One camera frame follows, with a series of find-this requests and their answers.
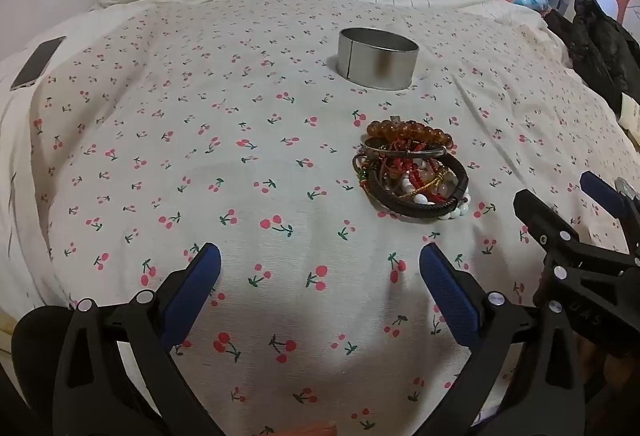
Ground cherry print bed sheet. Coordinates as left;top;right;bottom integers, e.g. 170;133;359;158
0;0;632;436

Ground white bead bracelet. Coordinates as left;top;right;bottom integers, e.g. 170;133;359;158
400;176;473;220

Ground black jacket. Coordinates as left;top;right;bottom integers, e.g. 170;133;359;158
542;0;640;117

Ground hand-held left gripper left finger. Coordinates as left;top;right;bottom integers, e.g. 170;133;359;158
52;242;223;436

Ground pile of bead bracelets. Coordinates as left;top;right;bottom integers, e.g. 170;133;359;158
361;155;469;219

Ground grey smartphone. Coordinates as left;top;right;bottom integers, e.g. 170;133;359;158
10;36;67;91

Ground round silver metal tin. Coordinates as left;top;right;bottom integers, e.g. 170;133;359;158
336;28;419;91

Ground dark metal bangle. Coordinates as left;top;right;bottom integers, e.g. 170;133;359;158
363;139;447;158

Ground amber bead bracelet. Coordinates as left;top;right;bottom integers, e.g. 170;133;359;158
366;118;457;152

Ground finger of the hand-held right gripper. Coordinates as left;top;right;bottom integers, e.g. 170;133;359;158
580;171;640;258
513;189;640;312

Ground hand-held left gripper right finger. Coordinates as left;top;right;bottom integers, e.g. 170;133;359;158
419;242;586;436

